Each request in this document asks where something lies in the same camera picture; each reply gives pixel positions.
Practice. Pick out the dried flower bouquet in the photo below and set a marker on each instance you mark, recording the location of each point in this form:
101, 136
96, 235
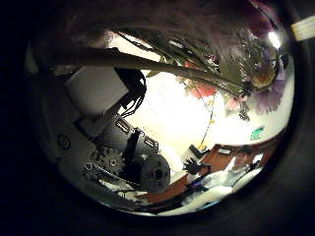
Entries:
131, 62

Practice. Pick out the seated person in white shirt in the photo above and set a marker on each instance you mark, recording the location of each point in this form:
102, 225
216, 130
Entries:
242, 162

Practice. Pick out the ceiling lamp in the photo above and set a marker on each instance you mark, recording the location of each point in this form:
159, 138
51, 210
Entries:
274, 39

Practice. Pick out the white tape strip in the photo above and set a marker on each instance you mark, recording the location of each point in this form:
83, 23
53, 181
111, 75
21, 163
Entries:
303, 28

